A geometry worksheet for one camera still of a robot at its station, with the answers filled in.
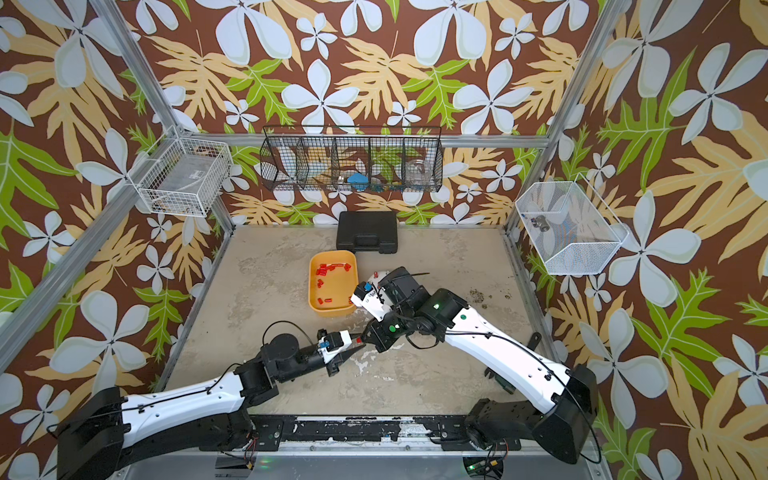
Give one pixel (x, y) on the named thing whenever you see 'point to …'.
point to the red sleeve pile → (322, 271)
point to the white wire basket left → (188, 178)
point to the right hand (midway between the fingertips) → (361, 336)
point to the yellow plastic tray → (332, 281)
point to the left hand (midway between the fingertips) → (362, 333)
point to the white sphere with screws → (376, 277)
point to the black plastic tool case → (367, 230)
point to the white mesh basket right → (572, 229)
